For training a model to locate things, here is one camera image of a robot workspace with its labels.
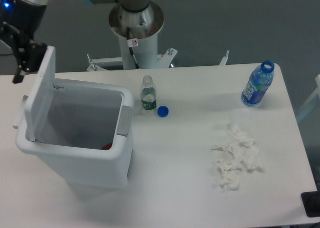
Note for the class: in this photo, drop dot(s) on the black device at edge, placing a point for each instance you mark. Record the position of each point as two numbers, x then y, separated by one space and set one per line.
311 203

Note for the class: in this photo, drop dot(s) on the clear small plastic bottle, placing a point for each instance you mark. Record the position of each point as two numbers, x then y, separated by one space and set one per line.
148 93

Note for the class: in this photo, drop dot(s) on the white trash can body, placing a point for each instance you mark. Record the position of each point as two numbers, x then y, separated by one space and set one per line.
91 115

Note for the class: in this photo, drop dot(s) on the blue bottle cap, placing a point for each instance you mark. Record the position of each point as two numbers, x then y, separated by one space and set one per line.
162 111

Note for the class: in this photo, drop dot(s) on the crumpled white tissue pile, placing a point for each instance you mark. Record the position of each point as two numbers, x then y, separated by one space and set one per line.
241 153

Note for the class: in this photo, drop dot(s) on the blue plastic drink bottle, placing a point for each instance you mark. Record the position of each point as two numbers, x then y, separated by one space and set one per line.
258 83

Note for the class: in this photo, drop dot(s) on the white chair frame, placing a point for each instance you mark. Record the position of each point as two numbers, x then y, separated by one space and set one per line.
310 103

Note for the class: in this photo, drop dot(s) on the white trash can lid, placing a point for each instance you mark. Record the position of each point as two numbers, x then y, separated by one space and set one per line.
41 110

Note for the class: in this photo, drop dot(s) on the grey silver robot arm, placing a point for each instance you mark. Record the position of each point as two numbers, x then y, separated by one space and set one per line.
134 6

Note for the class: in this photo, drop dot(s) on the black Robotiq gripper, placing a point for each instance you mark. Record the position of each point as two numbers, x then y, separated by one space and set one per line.
19 21

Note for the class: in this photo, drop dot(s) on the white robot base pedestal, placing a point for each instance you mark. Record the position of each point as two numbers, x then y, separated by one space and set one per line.
137 34

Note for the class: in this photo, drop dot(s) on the red object inside bin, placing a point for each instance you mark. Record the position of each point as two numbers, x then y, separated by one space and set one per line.
107 147

